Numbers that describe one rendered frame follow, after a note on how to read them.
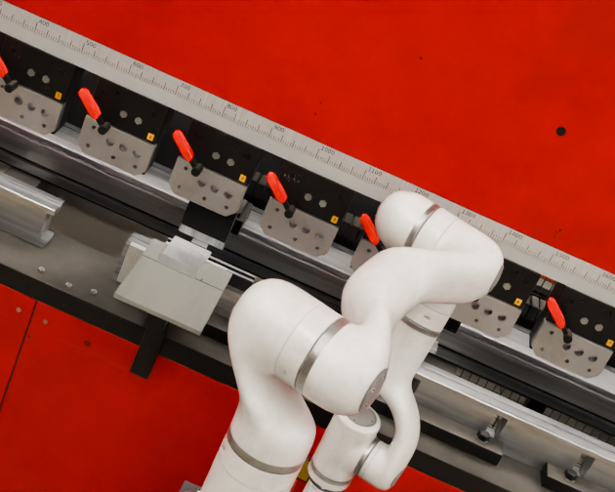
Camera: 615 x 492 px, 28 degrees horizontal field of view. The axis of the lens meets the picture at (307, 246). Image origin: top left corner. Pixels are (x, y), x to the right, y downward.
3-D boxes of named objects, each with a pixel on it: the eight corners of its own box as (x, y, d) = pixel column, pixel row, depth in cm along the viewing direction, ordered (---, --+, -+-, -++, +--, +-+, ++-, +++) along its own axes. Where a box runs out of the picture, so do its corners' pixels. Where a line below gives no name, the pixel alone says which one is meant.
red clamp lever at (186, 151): (177, 131, 237) (201, 175, 239) (182, 125, 240) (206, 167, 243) (169, 135, 237) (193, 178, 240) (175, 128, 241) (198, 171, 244)
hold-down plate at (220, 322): (116, 296, 254) (121, 284, 253) (124, 285, 259) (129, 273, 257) (248, 355, 254) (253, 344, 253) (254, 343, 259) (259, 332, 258)
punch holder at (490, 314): (436, 311, 247) (471, 244, 240) (439, 293, 255) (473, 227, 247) (504, 342, 247) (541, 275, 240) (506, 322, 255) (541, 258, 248)
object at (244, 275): (160, 254, 256) (165, 242, 255) (164, 248, 259) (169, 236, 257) (248, 293, 256) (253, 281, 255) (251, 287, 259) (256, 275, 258)
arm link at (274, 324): (277, 486, 170) (344, 351, 159) (176, 410, 175) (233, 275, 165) (318, 453, 180) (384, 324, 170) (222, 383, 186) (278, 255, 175)
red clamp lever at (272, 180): (270, 174, 237) (294, 216, 240) (275, 166, 240) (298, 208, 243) (263, 177, 237) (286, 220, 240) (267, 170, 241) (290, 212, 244)
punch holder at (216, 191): (165, 189, 247) (191, 118, 239) (176, 175, 254) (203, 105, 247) (232, 220, 247) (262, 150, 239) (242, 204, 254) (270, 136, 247)
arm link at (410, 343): (478, 349, 217) (394, 488, 224) (403, 302, 221) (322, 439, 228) (470, 357, 209) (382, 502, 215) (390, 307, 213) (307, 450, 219)
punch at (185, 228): (177, 231, 254) (192, 193, 250) (180, 228, 256) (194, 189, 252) (221, 252, 254) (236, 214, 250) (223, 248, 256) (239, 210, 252)
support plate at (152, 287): (112, 297, 231) (113, 293, 231) (152, 241, 255) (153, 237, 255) (199, 336, 231) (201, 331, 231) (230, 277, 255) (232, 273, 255)
